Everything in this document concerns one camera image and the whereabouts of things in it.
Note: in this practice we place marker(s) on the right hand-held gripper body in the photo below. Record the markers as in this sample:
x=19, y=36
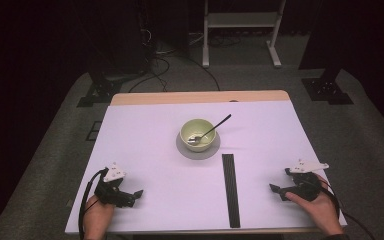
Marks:
x=305, y=186

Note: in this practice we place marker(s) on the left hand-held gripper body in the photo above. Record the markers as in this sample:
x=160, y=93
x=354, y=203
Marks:
x=110, y=191

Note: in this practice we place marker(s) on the black square chopstick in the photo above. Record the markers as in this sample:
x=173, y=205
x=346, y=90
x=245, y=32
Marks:
x=234, y=191

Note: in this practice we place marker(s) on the row of black chopsticks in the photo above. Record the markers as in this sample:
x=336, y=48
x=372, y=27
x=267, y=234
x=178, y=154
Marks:
x=229, y=190

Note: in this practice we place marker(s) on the pale green bowl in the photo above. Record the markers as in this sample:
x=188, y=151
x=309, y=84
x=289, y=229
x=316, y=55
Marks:
x=195, y=128

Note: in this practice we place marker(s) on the person's right hand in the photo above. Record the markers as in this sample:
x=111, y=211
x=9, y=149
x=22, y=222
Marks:
x=323, y=210

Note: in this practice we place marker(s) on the person's left hand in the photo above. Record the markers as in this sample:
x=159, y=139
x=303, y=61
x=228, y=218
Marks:
x=96, y=218

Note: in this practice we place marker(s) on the grey round coaster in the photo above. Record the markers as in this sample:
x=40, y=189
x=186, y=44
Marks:
x=183, y=151

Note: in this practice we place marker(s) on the black metal stand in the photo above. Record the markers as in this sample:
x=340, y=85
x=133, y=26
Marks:
x=328, y=91
x=98, y=95

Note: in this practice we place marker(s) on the white metal frame stand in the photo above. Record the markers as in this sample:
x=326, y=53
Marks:
x=240, y=20

